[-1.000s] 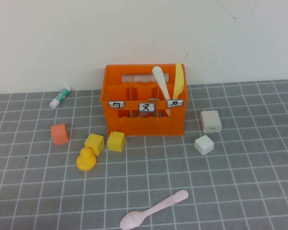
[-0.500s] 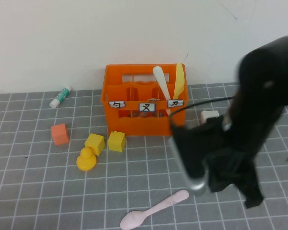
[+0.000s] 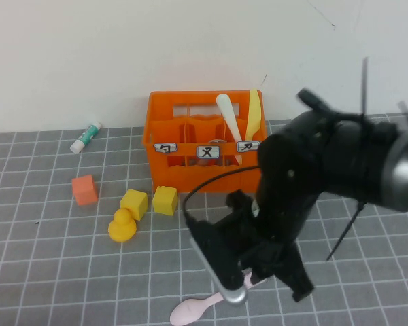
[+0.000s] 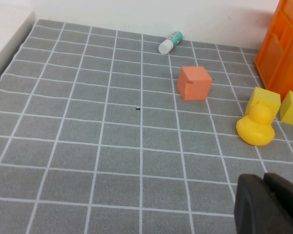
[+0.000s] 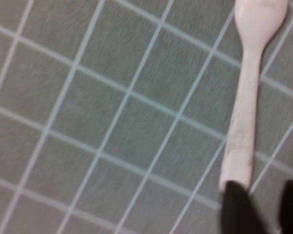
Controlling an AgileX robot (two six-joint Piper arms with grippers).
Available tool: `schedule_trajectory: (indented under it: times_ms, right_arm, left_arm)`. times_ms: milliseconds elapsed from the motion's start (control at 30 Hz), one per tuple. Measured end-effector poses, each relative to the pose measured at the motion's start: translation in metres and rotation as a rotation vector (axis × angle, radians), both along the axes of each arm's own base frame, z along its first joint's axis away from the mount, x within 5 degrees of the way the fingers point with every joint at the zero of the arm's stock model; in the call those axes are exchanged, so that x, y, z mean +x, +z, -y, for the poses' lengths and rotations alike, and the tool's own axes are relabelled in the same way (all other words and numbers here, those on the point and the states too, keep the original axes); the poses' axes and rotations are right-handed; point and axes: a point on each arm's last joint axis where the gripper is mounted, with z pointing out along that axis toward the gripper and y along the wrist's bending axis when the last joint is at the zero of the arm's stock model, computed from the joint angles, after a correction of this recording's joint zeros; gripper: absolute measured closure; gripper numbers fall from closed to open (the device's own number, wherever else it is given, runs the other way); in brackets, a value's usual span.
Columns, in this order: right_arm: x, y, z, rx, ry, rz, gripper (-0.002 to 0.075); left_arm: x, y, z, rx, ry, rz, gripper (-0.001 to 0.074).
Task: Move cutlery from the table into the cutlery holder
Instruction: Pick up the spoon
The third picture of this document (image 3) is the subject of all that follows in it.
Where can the orange plastic cutlery holder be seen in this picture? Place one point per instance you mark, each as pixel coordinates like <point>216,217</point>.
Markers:
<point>204,96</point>

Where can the orange foam cube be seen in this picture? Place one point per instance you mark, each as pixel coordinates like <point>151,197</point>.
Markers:
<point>85,190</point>

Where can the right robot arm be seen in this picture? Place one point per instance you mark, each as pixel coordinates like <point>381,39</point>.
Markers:
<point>343,163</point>

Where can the yellow rubber duck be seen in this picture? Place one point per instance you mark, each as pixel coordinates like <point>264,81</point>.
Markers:
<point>122,227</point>

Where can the pink plastic spoon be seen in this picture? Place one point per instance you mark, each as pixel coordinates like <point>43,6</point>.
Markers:
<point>187,312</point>

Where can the white green glue stick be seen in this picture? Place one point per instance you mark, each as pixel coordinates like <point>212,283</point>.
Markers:
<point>85,137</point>

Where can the grey checked table mat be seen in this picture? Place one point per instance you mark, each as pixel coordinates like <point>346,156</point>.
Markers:
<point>88,288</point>

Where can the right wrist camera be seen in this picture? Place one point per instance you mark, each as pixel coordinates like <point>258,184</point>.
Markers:
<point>217,258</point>

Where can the yellow foam cube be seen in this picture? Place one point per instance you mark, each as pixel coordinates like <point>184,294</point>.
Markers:
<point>165,202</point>
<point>134,202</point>

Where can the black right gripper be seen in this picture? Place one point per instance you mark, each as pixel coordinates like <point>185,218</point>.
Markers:
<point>251,231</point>

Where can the yellow plastic knife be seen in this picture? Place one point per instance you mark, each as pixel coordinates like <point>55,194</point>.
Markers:
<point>254,112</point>

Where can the white plastic knife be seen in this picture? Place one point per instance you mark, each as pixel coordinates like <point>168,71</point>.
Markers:
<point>228,115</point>

